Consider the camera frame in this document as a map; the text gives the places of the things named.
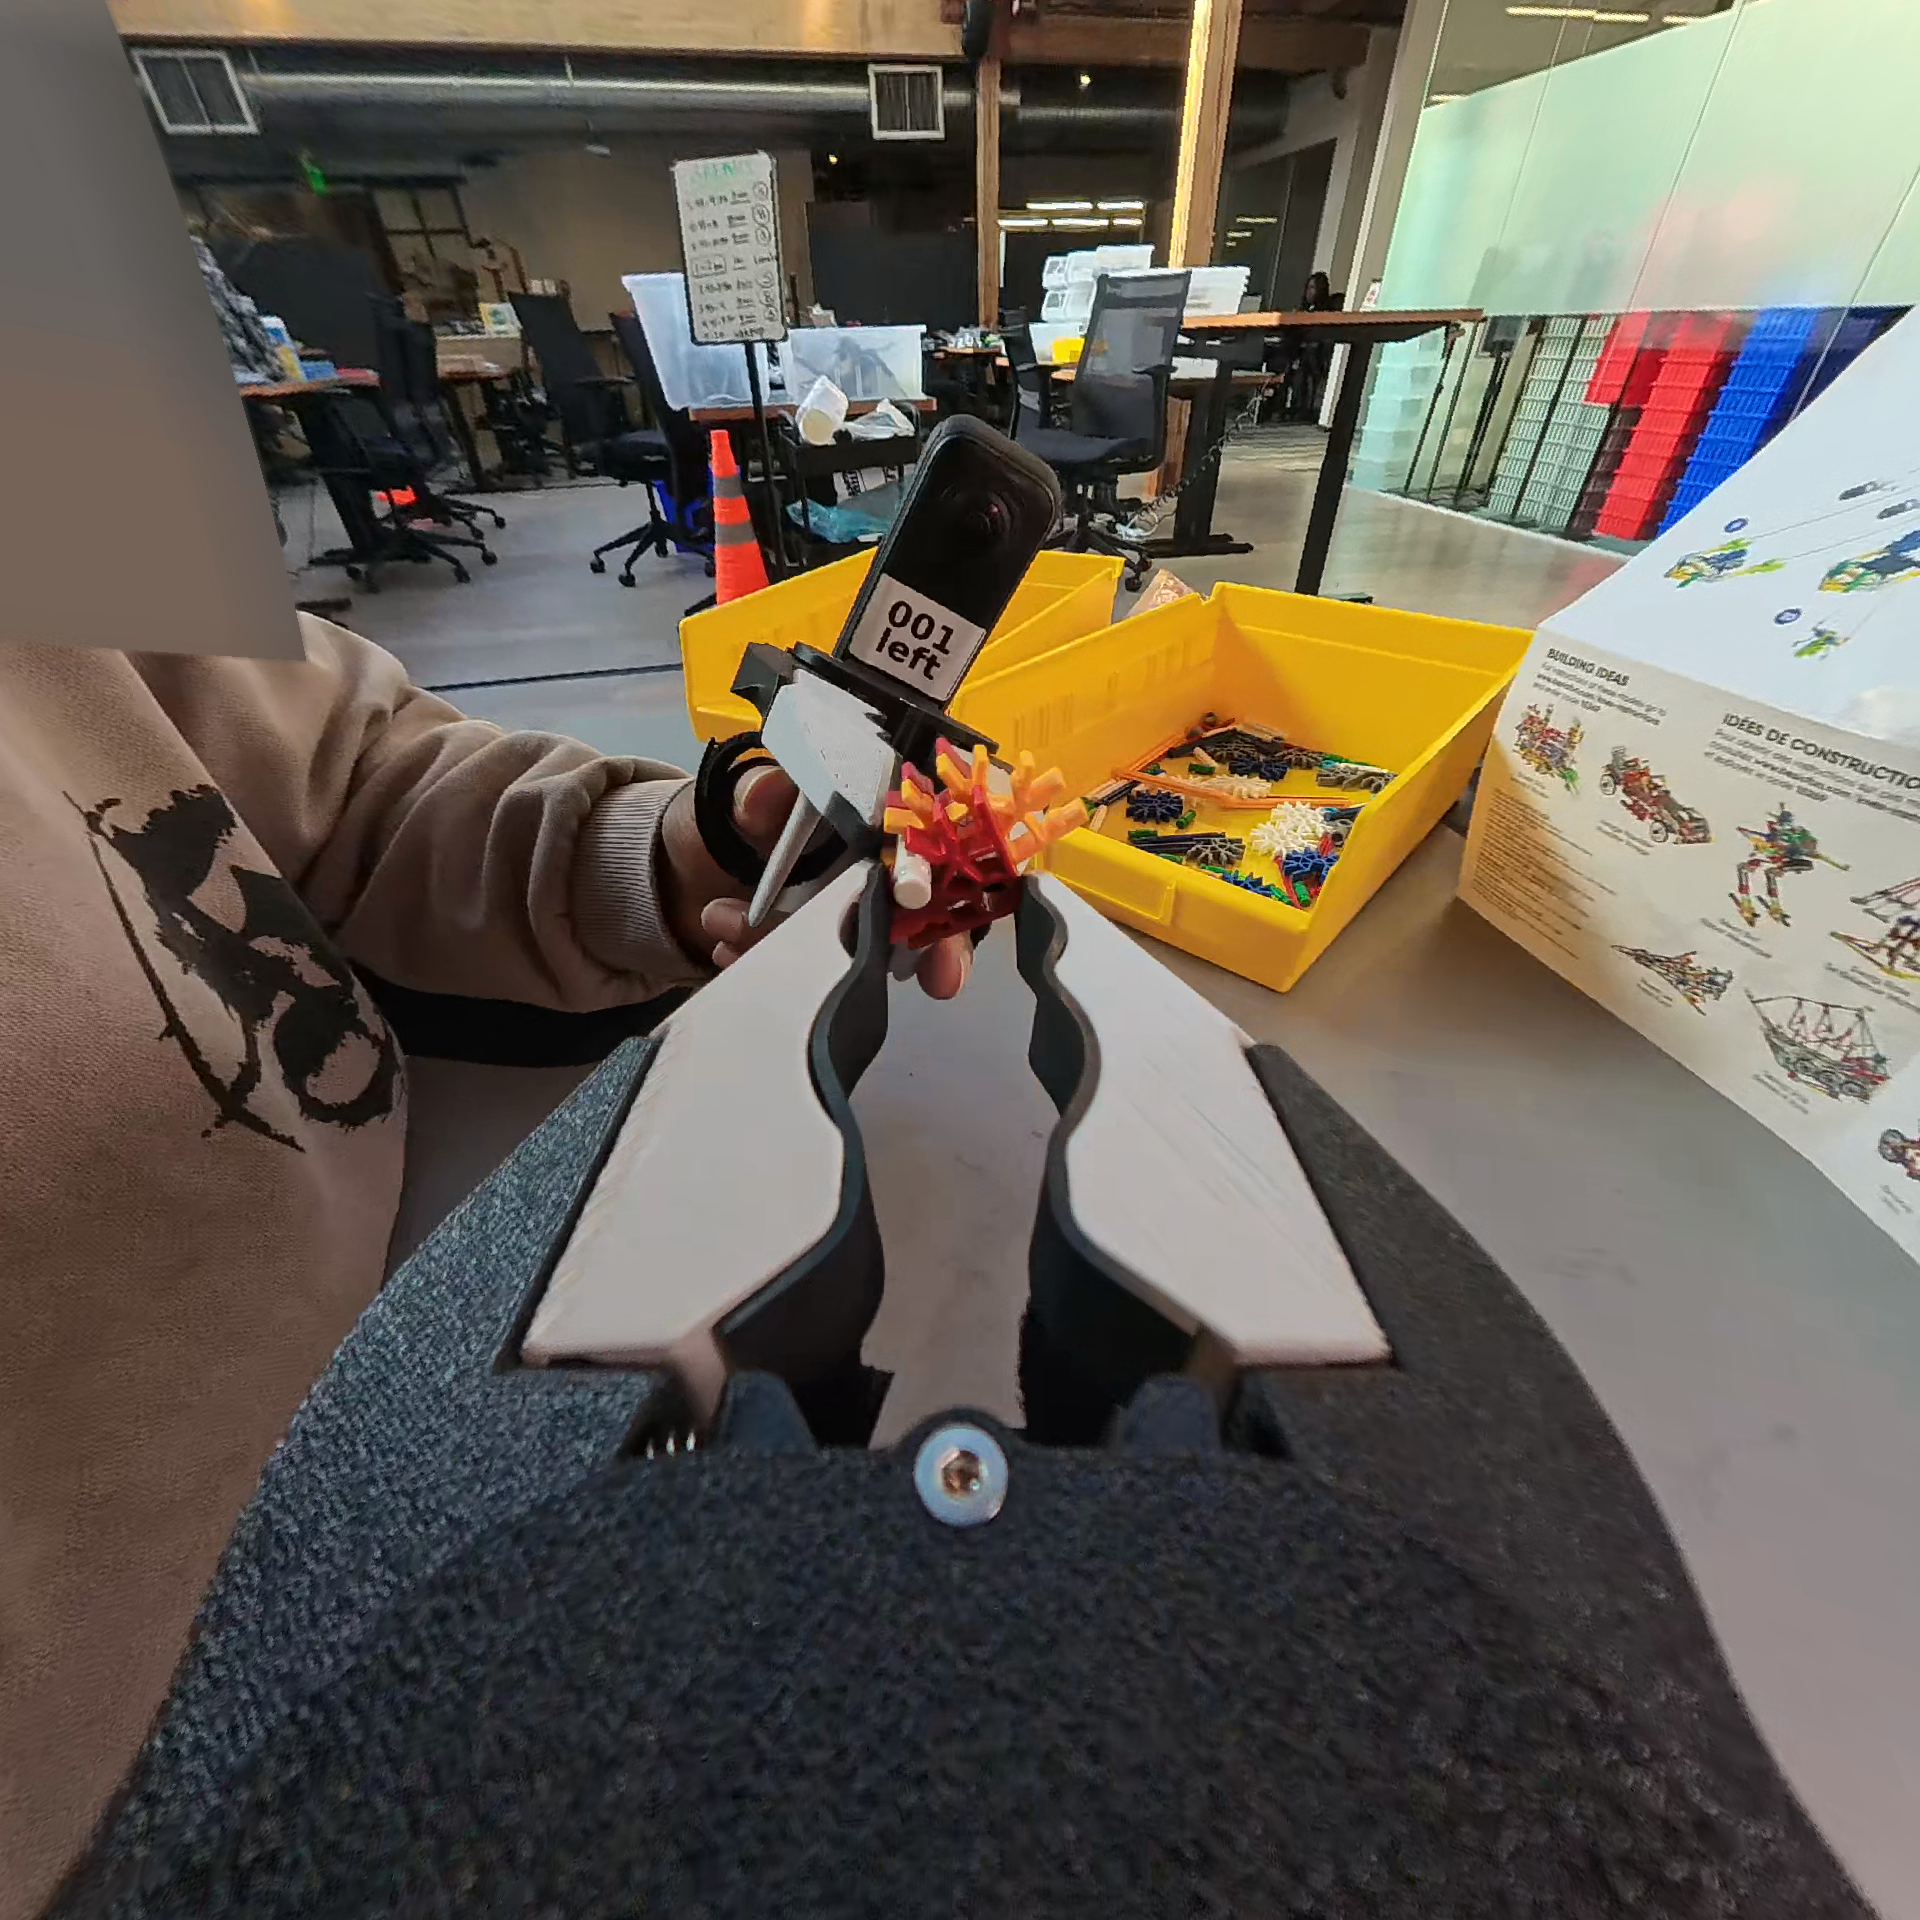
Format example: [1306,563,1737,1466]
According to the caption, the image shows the person's beige sweater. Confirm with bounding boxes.
[0,616,422,1906]

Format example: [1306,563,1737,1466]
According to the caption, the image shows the person's left hand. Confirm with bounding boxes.
[661,757,981,1003]

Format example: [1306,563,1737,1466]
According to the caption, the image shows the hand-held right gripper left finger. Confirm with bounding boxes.
[519,858,894,1450]

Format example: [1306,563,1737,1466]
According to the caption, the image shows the person's left forearm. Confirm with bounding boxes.
[293,616,707,1022]

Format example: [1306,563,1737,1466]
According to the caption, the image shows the rack of small storage bins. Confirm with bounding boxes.
[1485,306,1895,545]

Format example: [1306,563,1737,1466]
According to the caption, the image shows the whiteboard on stand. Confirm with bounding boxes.
[669,152,793,587]

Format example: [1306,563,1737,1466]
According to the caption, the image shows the folded instruction sheet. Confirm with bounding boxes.
[1458,306,1920,1264]

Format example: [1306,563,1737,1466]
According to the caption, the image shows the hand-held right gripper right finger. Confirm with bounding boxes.
[1018,872,1394,1450]

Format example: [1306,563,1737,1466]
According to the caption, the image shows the orange traffic cone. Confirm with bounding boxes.
[703,429,771,605]

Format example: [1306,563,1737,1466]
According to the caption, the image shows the clear storage tub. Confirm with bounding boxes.
[621,272,929,416]

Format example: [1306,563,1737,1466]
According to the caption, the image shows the wooden table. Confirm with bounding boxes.
[1177,306,1489,601]

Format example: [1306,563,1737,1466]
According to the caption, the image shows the black office chair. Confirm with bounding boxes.
[590,306,721,590]
[510,292,635,482]
[1001,269,1198,564]
[307,381,506,590]

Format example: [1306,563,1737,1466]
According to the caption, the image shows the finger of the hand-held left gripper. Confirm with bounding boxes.
[761,668,903,836]

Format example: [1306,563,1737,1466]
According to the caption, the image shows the yellow toy connector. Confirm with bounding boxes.
[882,738,1085,876]

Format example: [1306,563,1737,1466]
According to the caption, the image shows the pile of toy building parts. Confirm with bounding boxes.
[1087,718,1401,912]

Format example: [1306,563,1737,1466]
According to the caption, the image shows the yellow plastic bin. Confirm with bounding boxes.
[951,582,1535,995]
[679,546,1127,746]

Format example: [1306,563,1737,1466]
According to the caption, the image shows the clear plastic containers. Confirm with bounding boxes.
[1039,245,1250,324]

